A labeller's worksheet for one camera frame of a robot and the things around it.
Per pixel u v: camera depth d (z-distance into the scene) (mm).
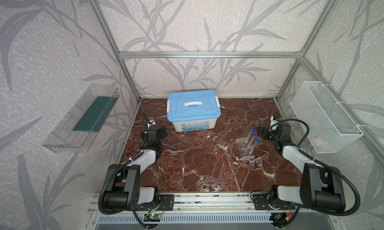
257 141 862
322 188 455
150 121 758
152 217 708
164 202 724
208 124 961
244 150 910
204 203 752
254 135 865
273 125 789
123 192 419
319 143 724
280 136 695
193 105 938
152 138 689
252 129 845
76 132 635
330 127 610
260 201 735
